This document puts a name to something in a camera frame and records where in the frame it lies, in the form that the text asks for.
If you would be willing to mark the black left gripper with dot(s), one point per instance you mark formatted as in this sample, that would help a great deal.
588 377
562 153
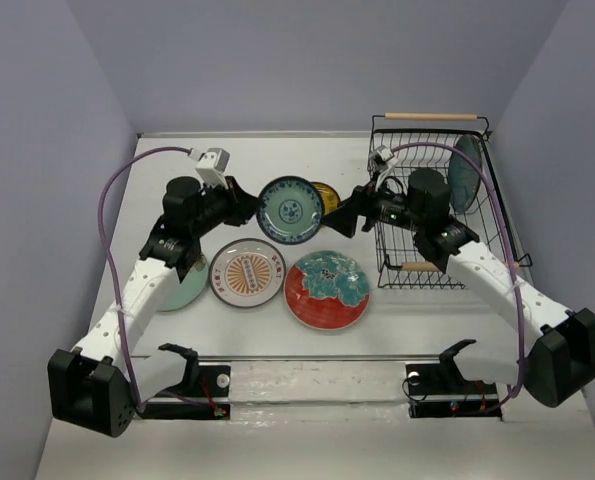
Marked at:
241 204

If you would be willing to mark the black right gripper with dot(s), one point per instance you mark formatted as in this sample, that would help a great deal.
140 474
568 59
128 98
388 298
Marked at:
364 202

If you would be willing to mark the small blue white plate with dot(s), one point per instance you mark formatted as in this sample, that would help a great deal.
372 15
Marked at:
290 211

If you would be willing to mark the dark teal blossom plate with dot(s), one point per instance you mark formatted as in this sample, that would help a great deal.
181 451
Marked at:
463 180

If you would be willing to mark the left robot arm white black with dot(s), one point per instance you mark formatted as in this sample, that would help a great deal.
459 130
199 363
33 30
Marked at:
95 385

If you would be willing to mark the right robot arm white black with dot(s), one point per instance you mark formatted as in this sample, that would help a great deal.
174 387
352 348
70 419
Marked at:
556 346

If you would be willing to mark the small yellow brown plate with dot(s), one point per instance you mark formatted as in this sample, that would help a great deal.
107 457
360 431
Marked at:
329 195

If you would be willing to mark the white sunburst pattern plate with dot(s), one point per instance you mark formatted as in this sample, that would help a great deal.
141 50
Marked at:
247 273

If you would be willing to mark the red teal floral plate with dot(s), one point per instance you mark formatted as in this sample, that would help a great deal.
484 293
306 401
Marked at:
327 291

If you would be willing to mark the light green flower plate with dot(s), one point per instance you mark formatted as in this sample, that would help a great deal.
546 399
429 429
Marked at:
190 288

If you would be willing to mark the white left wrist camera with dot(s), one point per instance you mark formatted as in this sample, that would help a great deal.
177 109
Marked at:
211 165

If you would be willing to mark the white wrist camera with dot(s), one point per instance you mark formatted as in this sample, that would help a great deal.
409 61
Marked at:
380 159
211 165

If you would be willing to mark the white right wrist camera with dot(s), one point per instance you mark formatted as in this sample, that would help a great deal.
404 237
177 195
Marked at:
380 159

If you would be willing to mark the black wire dish rack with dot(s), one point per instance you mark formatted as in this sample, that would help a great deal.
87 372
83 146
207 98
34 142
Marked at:
398 260

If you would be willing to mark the metal table rail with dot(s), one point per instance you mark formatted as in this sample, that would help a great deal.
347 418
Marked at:
319 358

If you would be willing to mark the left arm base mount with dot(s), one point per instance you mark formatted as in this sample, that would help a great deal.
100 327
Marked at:
206 400

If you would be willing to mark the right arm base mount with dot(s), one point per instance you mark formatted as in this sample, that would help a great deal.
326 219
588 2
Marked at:
434 393

